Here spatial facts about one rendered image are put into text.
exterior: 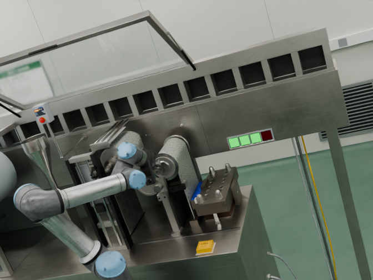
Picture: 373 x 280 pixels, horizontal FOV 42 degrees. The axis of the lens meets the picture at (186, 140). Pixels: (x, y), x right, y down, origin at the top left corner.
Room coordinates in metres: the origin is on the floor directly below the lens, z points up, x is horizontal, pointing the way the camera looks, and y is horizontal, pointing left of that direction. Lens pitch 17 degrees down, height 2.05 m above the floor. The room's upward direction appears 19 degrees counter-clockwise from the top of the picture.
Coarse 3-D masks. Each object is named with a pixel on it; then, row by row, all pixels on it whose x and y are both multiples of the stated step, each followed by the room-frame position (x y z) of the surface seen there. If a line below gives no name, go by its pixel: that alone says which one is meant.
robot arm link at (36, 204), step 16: (112, 176) 1.84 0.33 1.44; (128, 176) 1.85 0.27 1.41; (144, 176) 1.85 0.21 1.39; (32, 192) 1.73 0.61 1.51; (48, 192) 1.72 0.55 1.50; (64, 192) 1.74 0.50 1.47; (80, 192) 1.75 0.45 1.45; (96, 192) 1.77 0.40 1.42; (112, 192) 1.81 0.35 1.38; (32, 208) 1.68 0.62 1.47; (48, 208) 1.68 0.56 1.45; (64, 208) 1.70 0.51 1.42
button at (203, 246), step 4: (212, 240) 2.01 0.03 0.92; (200, 244) 2.01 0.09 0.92; (204, 244) 2.00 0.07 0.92; (208, 244) 1.98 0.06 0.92; (212, 244) 1.99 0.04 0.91; (196, 248) 1.99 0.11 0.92; (200, 248) 1.97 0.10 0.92; (204, 248) 1.96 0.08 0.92; (208, 248) 1.96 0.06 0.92; (212, 248) 1.98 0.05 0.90; (200, 252) 1.97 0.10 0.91; (204, 252) 1.96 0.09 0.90
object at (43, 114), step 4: (40, 104) 2.48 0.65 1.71; (44, 104) 2.47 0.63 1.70; (48, 104) 2.50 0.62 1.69; (32, 108) 2.47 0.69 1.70; (36, 108) 2.47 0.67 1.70; (40, 108) 2.46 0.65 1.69; (44, 108) 2.46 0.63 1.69; (48, 108) 2.48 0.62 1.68; (36, 112) 2.47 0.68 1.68; (40, 112) 2.46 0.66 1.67; (44, 112) 2.46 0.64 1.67; (48, 112) 2.47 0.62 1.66; (36, 116) 2.47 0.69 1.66; (40, 116) 2.47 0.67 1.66; (44, 116) 2.46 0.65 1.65; (48, 116) 2.46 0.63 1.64; (52, 116) 2.49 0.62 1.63; (40, 120) 2.45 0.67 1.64; (44, 120) 2.45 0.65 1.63; (48, 120) 2.46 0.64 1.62; (52, 120) 2.48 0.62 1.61; (40, 124) 2.47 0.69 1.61
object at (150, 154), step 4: (140, 148) 2.14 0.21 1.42; (144, 148) 2.14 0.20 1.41; (148, 152) 2.17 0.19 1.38; (152, 152) 2.16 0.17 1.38; (148, 156) 2.16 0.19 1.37; (152, 156) 2.15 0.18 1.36; (156, 156) 2.19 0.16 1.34; (152, 160) 2.14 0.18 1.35; (144, 164) 2.09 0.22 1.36; (152, 164) 2.13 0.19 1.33; (156, 164) 2.16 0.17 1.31; (140, 168) 2.15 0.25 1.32; (152, 168) 2.15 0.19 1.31; (156, 168) 2.15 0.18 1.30
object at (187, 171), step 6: (186, 162) 2.40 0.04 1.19; (180, 168) 2.30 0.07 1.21; (186, 168) 2.37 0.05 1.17; (192, 168) 2.45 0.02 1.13; (180, 174) 2.27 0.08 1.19; (186, 174) 2.35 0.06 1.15; (192, 174) 2.42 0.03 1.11; (180, 180) 2.26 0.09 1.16; (186, 180) 2.32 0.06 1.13; (192, 180) 2.40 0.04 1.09; (192, 186) 2.37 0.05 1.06; (186, 192) 2.27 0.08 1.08; (192, 192) 2.34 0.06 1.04
